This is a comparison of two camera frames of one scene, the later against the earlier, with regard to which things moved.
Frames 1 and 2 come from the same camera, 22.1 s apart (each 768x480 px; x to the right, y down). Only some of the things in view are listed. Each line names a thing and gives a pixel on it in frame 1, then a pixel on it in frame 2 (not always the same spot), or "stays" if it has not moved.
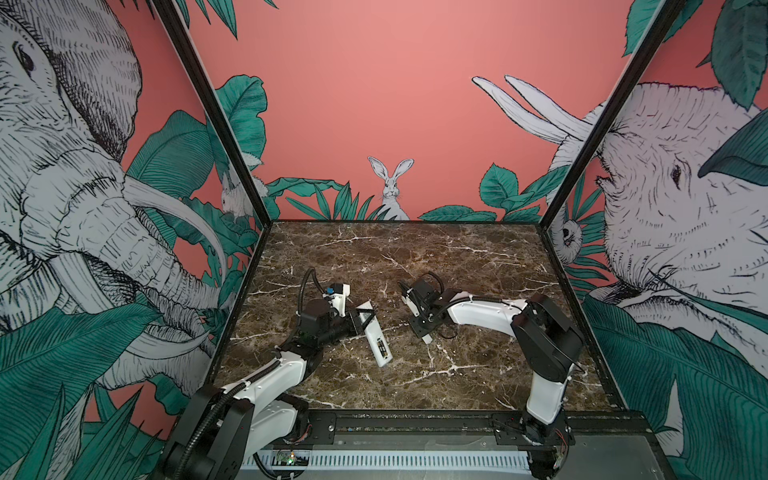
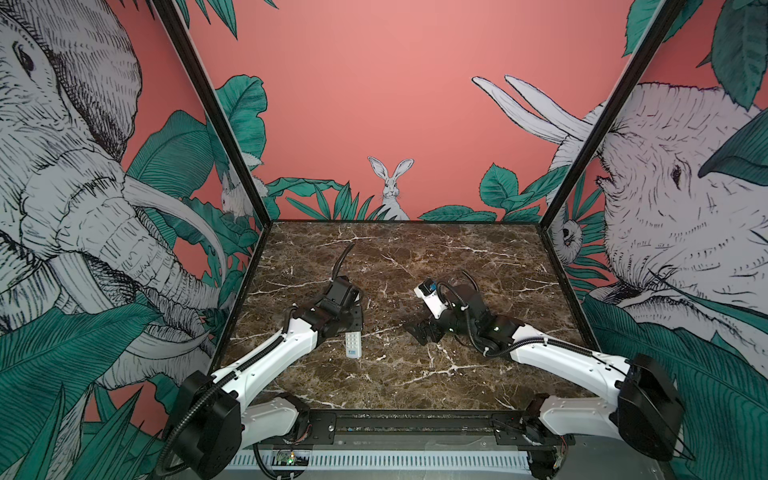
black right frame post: (659, 26) stays
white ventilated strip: (399, 460) stays
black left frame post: (215, 109) stays
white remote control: (375, 336) -> (353, 344)
